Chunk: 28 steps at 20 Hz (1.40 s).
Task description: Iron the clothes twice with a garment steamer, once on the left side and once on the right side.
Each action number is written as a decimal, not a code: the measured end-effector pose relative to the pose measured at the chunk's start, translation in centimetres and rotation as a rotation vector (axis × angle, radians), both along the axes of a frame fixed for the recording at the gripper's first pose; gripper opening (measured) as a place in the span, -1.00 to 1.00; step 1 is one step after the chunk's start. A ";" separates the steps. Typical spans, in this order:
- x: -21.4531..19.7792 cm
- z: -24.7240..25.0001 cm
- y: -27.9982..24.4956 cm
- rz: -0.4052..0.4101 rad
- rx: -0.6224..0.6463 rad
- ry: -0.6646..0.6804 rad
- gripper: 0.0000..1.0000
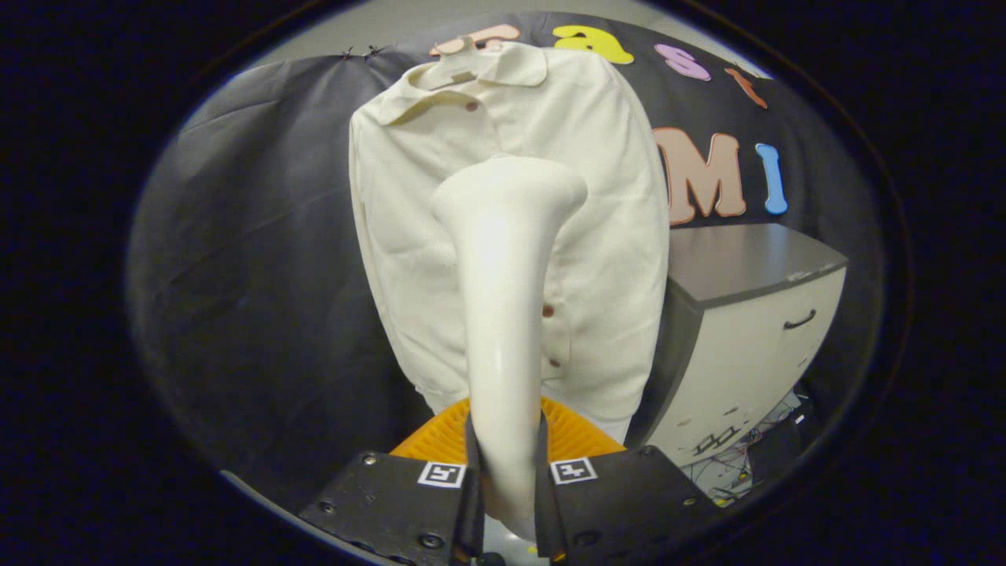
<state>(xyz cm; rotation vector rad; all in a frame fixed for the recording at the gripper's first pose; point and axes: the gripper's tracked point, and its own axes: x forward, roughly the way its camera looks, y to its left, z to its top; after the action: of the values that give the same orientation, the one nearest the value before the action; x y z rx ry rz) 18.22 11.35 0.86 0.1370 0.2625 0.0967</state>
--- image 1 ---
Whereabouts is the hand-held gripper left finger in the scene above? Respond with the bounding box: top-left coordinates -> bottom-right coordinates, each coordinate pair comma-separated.
297,397 -> 486,566

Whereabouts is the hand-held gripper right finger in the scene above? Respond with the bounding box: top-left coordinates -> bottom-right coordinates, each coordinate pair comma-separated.
534,395 -> 720,563

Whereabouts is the white garment steamer head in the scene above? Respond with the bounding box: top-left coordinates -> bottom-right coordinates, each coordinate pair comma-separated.
431,155 -> 589,543

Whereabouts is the cream button-up shirt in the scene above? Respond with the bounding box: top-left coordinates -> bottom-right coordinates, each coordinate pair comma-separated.
348,39 -> 670,445

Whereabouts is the white clothes hanger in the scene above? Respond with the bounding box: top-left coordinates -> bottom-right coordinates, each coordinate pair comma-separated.
424,35 -> 492,89

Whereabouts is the white cabinet with grey top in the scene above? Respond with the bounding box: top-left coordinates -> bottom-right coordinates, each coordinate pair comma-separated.
629,222 -> 850,469

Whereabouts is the black backdrop cloth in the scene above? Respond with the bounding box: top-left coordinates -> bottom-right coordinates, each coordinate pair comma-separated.
126,10 -> 885,512

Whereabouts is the tangle of thin cables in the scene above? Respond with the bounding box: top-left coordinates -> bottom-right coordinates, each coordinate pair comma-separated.
680,389 -> 810,504

